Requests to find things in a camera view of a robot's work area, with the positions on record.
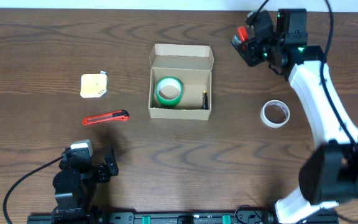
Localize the green tape roll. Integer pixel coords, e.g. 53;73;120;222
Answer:
155;77;183;107

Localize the black binder clip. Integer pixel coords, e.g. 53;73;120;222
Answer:
202;90;209;110

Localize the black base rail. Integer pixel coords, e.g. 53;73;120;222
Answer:
27;210;340;224

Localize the yellow sticky note pad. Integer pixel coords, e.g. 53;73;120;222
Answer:
80;71;108;98

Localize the white masking tape roll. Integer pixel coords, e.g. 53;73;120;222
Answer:
260;100;290;128

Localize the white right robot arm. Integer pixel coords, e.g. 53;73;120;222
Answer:
232;9;358;223

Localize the open cardboard box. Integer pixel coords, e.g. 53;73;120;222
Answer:
148;44;214;120

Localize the red utility knife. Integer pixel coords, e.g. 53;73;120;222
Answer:
82;110;129;126

